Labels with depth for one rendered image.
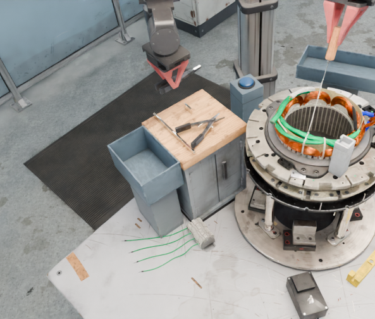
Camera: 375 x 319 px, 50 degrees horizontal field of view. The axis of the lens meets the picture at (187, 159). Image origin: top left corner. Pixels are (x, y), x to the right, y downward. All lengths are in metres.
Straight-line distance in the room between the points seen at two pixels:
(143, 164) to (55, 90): 2.16
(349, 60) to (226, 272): 0.70
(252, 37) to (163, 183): 0.57
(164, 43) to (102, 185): 1.64
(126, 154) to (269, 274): 0.48
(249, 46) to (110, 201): 1.28
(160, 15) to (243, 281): 0.67
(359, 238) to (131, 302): 0.61
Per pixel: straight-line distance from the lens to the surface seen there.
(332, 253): 1.11
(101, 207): 2.25
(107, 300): 1.11
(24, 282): 2.20
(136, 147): 1.07
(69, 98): 3.03
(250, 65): 1.35
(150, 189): 0.93
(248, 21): 1.26
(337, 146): 0.82
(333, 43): 0.81
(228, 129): 0.99
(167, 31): 0.77
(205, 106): 1.06
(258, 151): 0.90
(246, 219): 1.14
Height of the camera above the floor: 1.77
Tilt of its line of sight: 48 degrees down
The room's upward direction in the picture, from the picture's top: 10 degrees counter-clockwise
